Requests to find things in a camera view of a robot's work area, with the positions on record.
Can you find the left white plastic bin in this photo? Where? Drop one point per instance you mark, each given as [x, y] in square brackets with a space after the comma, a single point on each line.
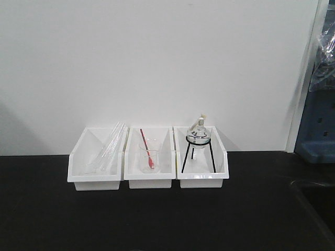
[87, 148]

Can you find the middle white plastic bin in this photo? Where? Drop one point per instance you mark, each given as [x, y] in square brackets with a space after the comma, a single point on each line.
[167, 157]

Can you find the white plastic bin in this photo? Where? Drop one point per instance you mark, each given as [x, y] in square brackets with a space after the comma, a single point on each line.
[200, 168]
[87, 148]
[167, 157]

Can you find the blue equipment cart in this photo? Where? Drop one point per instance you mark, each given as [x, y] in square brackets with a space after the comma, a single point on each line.
[315, 139]

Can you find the right white plastic bin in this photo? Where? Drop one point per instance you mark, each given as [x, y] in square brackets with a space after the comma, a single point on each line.
[200, 168]

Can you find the red stirring spatula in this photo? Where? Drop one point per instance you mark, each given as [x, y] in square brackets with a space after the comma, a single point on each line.
[145, 145]

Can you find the glass test tube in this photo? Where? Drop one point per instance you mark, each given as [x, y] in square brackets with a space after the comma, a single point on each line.
[109, 149]
[95, 164]

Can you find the glass alcohol burner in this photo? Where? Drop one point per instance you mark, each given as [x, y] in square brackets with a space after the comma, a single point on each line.
[198, 133]

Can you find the clear plastic bag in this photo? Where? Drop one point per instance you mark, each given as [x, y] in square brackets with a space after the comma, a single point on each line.
[323, 74]

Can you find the clear glass beaker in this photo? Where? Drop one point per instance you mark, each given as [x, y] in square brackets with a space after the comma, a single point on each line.
[153, 144]
[143, 162]

